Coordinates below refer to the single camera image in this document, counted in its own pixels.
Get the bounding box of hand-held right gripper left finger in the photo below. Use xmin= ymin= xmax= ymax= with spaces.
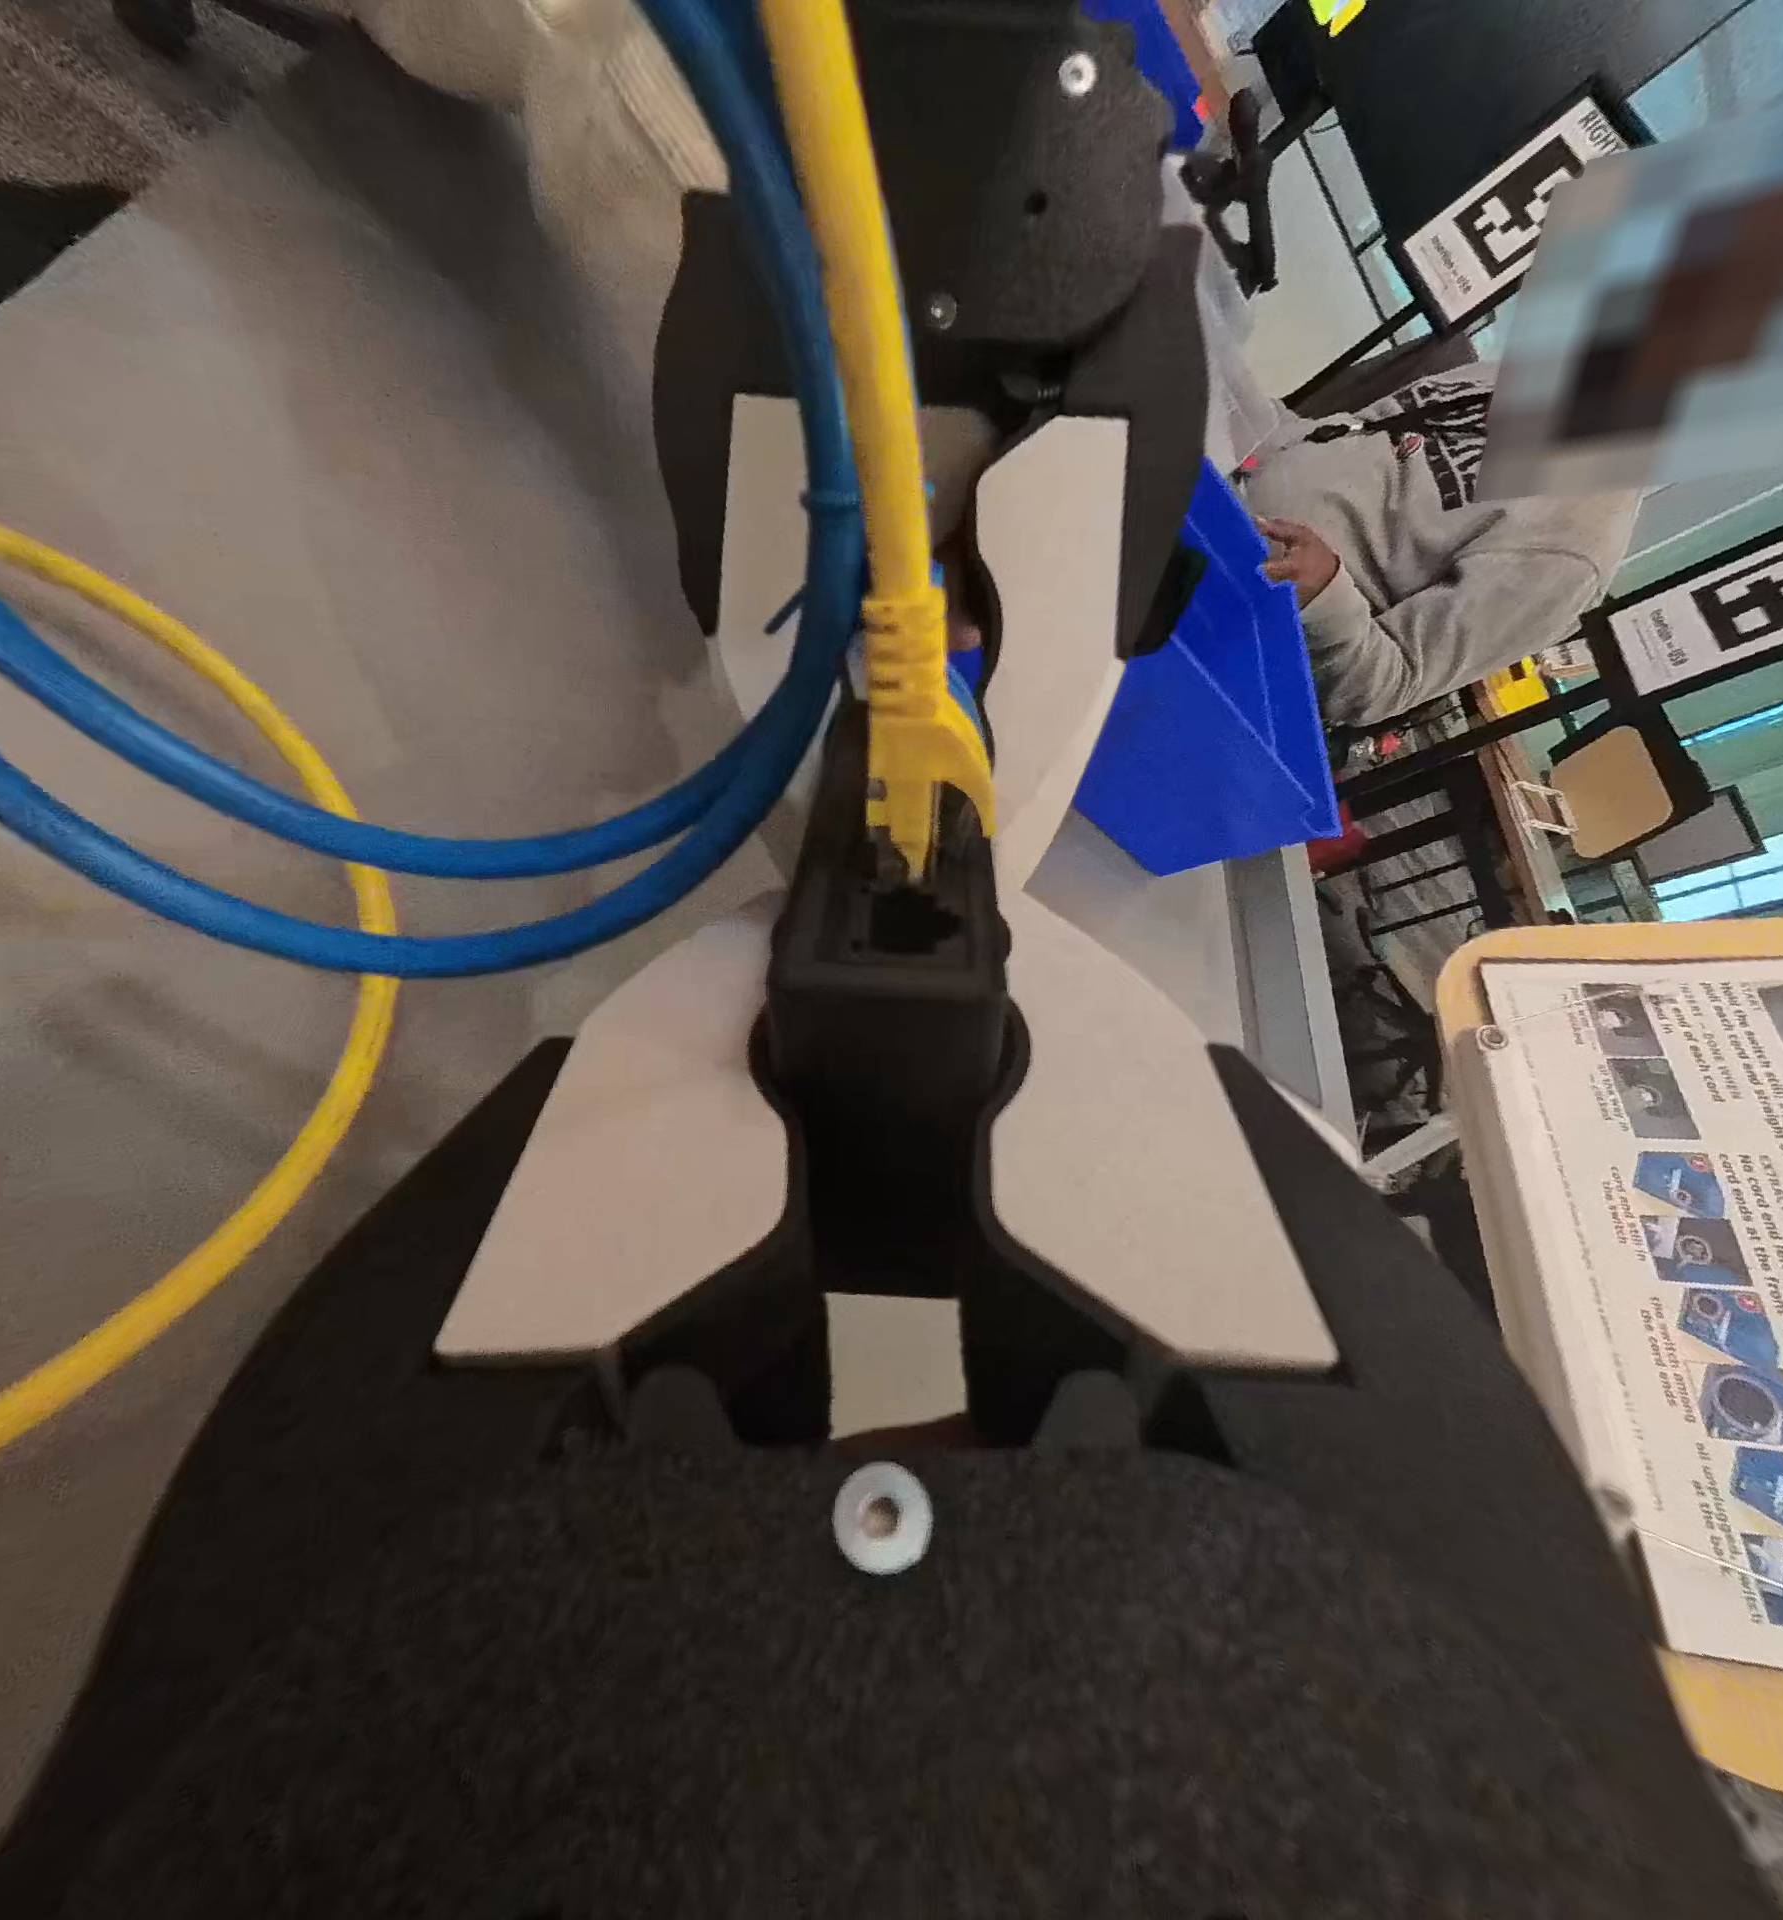
xmin=429 ymin=910 xmax=830 ymax=1452

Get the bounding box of blue ethernet cable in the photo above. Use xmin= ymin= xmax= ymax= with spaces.
xmin=0 ymin=0 xmax=990 ymax=979

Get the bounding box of yellow ethernet cable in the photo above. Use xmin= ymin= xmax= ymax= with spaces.
xmin=0 ymin=0 xmax=1000 ymax=1502

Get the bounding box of black-framed tag sign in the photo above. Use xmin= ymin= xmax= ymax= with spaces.
xmin=1581 ymin=509 xmax=1783 ymax=699
xmin=1393 ymin=91 xmax=1662 ymax=324

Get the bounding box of blue plastic bin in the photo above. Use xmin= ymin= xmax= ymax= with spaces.
xmin=1069 ymin=458 xmax=1346 ymax=879

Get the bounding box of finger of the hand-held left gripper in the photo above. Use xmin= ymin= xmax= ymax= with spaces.
xmin=718 ymin=393 xmax=870 ymax=914
xmin=973 ymin=408 xmax=1133 ymax=910

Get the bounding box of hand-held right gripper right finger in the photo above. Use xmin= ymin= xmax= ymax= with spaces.
xmin=958 ymin=917 xmax=1346 ymax=1452

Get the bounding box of black network switch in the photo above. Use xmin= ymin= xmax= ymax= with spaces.
xmin=764 ymin=696 xmax=1031 ymax=1300

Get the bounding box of tan padded chair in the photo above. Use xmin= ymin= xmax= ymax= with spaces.
xmin=1542 ymin=704 xmax=1771 ymax=901

